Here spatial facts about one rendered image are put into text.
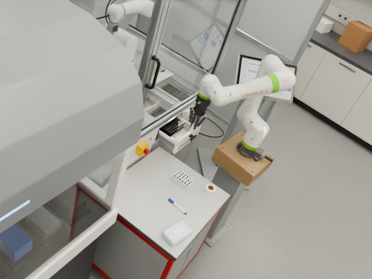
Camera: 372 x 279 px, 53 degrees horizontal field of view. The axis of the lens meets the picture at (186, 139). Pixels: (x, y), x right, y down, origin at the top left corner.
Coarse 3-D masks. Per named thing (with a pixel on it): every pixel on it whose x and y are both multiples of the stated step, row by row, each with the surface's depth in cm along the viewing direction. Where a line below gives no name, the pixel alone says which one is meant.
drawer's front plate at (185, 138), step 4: (196, 128) 253; (188, 132) 247; (192, 132) 250; (196, 132) 258; (184, 136) 243; (188, 136) 248; (180, 140) 239; (184, 140) 245; (176, 144) 239; (180, 144) 244; (184, 144) 251; (176, 148) 241; (180, 148) 249; (176, 152) 245
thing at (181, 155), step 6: (156, 144) 254; (162, 144) 264; (186, 144) 313; (150, 150) 250; (168, 150) 282; (180, 150) 309; (186, 150) 322; (138, 156) 239; (144, 156) 248; (174, 156) 304; (180, 156) 318; (186, 156) 333; (132, 162) 236; (126, 168) 233
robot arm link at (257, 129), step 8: (248, 120) 248; (256, 120) 246; (248, 128) 247; (256, 128) 242; (264, 128) 242; (248, 136) 248; (256, 136) 244; (264, 136) 245; (248, 144) 250; (256, 144) 248
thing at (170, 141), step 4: (184, 120) 262; (184, 124) 263; (188, 124) 261; (184, 128) 264; (188, 128) 262; (160, 132) 245; (176, 132) 258; (184, 132) 261; (160, 136) 246; (164, 136) 244; (168, 136) 244; (172, 136) 254; (180, 136) 257; (164, 140) 245; (168, 140) 244; (172, 140) 242; (176, 140) 252; (168, 144) 245; (172, 144) 243
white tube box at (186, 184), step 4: (176, 172) 234; (184, 172) 236; (172, 176) 232; (176, 176) 233; (180, 176) 233; (184, 176) 234; (188, 176) 235; (176, 180) 232; (180, 180) 230; (184, 180) 231; (188, 180) 234; (180, 184) 231; (184, 184) 229; (188, 184) 230; (192, 184) 233; (184, 188) 230; (188, 188) 231
